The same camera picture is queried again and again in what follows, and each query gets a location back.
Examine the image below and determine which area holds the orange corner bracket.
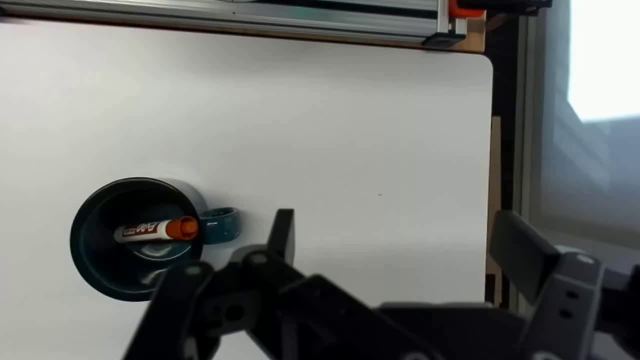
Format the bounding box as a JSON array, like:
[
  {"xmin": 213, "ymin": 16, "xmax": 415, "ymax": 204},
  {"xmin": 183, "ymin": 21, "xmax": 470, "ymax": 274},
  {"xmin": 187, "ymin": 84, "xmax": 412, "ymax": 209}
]
[{"xmin": 447, "ymin": 0, "xmax": 488, "ymax": 21}]

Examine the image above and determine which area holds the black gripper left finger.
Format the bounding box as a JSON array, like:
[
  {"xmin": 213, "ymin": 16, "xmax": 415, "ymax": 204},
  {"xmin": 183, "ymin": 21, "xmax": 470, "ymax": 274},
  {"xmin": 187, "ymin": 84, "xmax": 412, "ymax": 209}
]
[{"xmin": 122, "ymin": 206, "xmax": 443, "ymax": 360}]

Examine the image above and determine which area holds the dark teal mug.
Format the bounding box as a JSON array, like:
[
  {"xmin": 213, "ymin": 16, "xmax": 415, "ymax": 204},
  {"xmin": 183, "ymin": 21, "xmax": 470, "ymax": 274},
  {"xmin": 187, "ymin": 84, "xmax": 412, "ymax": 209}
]
[{"xmin": 68, "ymin": 175, "xmax": 240, "ymax": 303}]

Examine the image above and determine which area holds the white marker with orange cap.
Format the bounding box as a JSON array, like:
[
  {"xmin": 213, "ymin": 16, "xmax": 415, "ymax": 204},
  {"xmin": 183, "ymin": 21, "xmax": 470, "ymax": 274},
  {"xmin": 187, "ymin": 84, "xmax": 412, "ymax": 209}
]
[{"xmin": 113, "ymin": 214, "xmax": 202, "ymax": 245}]

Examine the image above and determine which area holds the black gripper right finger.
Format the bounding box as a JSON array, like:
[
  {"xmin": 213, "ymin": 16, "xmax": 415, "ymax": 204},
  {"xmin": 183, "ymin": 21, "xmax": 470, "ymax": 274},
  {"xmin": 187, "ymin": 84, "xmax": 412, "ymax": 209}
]
[{"xmin": 493, "ymin": 209, "xmax": 608, "ymax": 360}]

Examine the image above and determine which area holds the aluminium extrusion base frame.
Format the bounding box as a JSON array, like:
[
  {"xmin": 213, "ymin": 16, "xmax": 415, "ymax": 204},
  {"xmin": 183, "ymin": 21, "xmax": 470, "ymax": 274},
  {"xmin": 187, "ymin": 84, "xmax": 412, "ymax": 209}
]
[{"xmin": 0, "ymin": 0, "xmax": 469, "ymax": 50}]

